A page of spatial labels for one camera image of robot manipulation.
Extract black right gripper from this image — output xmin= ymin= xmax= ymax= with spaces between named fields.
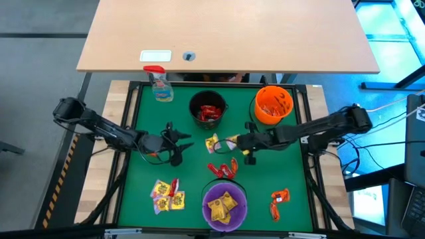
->
xmin=237 ymin=121 xmax=276 ymax=166

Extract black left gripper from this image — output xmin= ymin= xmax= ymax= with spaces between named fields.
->
xmin=138 ymin=121 xmax=195 ymax=167

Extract purple pumpkin bucket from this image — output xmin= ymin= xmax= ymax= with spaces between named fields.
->
xmin=201 ymin=177 xmax=248 ymax=233

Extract orange pumpkin bucket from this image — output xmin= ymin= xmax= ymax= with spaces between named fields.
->
xmin=248 ymin=85 xmax=295 ymax=134

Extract black halloween bucket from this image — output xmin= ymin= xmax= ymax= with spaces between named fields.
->
xmin=189 ymin=90 xmax=230 ymax=131

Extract green table mat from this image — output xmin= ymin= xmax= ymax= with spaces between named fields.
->
xmin=118 ymin=85 xmax=315 ymax=232

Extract clear spray bottle red trigger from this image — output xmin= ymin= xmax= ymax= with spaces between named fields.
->
xmin=143 ymin=65 xmax=175 ymax=103

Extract white rectangular desk plate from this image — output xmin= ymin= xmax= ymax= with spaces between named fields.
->
xmin=139 ymin=49 xmax=173 ymax=62

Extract light wooden desk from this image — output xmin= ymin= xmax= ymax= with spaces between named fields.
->
xmin=76 ymin=0 xmax=381 ymax=74

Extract black floor beam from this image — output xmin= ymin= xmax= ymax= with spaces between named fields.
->
xmin=345 ymin=164 xmax=406 ymax=193

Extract black hazard striped ramp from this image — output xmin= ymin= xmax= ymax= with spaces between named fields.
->
xmin=35 ymin=132 xmax=97 ymax=230

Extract black desk foot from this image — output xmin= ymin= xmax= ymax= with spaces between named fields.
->
xmin=361 ymin=64 xmax=425 ymax=90

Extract grey laptop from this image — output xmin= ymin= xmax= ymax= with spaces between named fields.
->
xmin=400 ymin=94 xmax=425 ymax=237

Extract black furniture leg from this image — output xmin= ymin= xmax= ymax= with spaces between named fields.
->
xmin=0 ymin=140 xmax=26 ymax=155

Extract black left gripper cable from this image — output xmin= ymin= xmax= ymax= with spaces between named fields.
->
xmin=132 ymin=145 xmax=171 ymax=166

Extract black aluminium table frame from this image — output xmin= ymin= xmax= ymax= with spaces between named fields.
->
xmin=74 ymin=80 xmax=358 ymax=239

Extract black floor cable bundle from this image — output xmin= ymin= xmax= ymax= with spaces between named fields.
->
xmin=338 ymin=145 xmax=363 ymax=177

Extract silver frame bracket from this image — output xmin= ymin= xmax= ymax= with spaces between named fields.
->
xmin=288 ymin=232 xmax=328 ymax=239
xmin=104 ymin=228 xmax=143 ymax=239

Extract long black floor cable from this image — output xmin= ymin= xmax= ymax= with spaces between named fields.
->
xmin=348 ymin=140 xmax=425 ymax=149

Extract white orange floor cable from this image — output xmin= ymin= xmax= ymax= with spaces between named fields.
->
xmin=367 ymin=88 xmax=425 ymax=113

